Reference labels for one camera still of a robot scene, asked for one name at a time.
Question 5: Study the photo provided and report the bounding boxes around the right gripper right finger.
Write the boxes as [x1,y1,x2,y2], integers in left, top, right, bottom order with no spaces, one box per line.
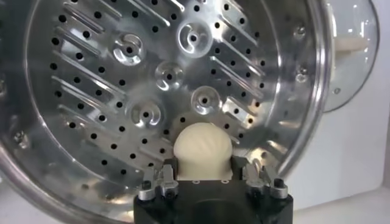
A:
[231,155,289,200]

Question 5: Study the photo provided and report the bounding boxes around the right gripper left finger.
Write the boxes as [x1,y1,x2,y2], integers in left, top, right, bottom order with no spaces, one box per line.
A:
[136,157,180,201]

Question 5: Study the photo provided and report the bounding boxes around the white steamed baozi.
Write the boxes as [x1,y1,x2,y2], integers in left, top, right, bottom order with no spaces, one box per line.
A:
[172,122,234,181]

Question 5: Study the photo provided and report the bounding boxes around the glass pot lid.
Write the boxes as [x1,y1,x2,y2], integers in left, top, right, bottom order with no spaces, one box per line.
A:
[322,0,380,113]

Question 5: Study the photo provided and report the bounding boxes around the stainless steel steamer basket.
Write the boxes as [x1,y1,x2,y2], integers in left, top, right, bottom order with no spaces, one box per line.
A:
[0,0,386,224]

